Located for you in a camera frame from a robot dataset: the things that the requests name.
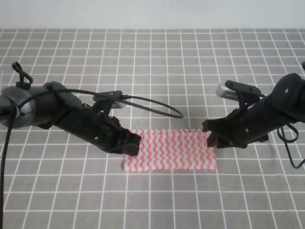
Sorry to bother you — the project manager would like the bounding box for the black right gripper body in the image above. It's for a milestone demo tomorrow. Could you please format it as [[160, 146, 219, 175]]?
[[221, 108, 253, 149]]

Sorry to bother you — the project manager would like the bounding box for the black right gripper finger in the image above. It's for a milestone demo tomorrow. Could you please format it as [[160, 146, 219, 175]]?
[[202, 118, 226, 133], [207, 132, 229, 148]]

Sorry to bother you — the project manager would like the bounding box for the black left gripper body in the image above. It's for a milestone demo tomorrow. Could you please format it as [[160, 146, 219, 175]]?
[[61, 104, 122, 153]]

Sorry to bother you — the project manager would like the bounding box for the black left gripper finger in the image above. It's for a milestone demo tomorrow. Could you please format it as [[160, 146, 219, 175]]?
[[112, 144, 139, 156], [119, 128, 142, 146]]

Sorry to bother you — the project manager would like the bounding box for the pink white wavy striped towel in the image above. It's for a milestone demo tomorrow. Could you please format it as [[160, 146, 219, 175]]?
[[123, 129, 216, 172]]

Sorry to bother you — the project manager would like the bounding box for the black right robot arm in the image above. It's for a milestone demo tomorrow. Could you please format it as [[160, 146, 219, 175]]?
[[203, 73, 305, 148]]

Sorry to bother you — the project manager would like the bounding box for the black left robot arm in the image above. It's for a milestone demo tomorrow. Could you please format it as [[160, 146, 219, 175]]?
[[0, 62, 141, 156]]

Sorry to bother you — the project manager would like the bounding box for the grey checked tablecloth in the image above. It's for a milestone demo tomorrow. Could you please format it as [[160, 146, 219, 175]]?
[[0, 29, 305, 229]]

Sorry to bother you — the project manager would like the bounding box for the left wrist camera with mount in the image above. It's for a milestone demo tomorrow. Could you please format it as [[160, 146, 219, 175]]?
[[92, 91, 126, 116]]

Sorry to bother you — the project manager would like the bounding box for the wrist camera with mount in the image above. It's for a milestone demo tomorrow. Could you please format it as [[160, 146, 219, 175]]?
[[92, 91, 126, 116], [215, 80, 264, 110]]

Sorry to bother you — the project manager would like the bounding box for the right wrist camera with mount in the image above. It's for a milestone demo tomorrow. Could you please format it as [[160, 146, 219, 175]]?
[[215, 80, 264, 110]]

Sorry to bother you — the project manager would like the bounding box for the black left camera cable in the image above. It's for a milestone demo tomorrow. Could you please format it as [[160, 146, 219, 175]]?
[[0, 88, 184, 222]]

